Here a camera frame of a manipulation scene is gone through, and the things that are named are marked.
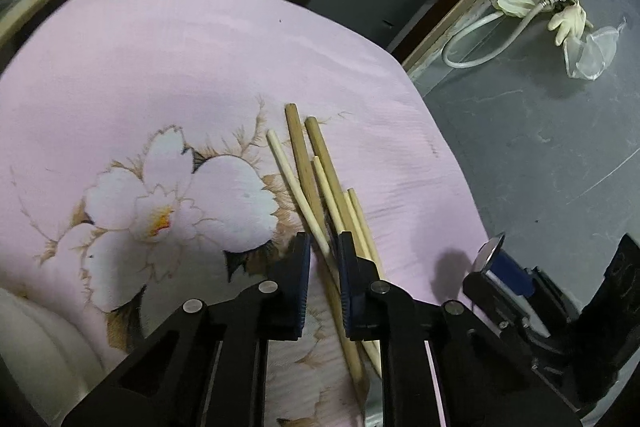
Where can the white plastic utensil holder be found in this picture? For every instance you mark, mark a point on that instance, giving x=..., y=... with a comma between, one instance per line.
x=40, y=347

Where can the thick brown wooden chopstick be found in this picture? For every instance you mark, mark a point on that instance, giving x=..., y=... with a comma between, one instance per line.
x=302, y=157
x=325, y=157

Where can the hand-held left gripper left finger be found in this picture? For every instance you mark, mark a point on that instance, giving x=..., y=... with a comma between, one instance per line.
x=300, y=282

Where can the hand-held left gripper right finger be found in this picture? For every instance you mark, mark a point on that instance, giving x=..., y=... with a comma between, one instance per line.
x=346, y=282

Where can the clear plastic bag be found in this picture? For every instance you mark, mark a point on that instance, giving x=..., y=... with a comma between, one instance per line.
x=592, y=52

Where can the pale wooden chopstick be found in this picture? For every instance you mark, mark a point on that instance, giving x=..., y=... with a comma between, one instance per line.
x=325, y=192
x=287, y=174
x=362, y=227

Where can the pink floral tablecloth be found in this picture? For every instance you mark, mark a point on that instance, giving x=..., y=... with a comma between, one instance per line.
x=175, y=72

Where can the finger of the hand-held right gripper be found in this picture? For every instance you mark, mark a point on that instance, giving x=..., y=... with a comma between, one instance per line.
x=510, y=274

